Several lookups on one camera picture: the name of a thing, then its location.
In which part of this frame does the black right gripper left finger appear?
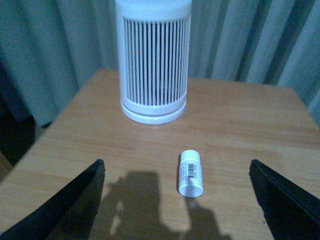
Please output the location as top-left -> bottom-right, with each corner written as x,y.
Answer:
0,159 -> 105,240

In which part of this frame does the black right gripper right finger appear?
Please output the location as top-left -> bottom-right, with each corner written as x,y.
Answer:
249,159 -> 320,240

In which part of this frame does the white medicine bottle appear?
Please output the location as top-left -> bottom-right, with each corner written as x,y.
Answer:
178,149 -> 204,198

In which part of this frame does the wooden nightstand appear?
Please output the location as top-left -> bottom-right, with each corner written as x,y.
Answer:
0,69 -> 320,240

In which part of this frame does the grey curtain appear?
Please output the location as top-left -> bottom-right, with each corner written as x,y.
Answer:
0,0 -> 320,126

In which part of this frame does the white slatted air purifier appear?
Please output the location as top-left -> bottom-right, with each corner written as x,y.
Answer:
115,0 -> 192,125

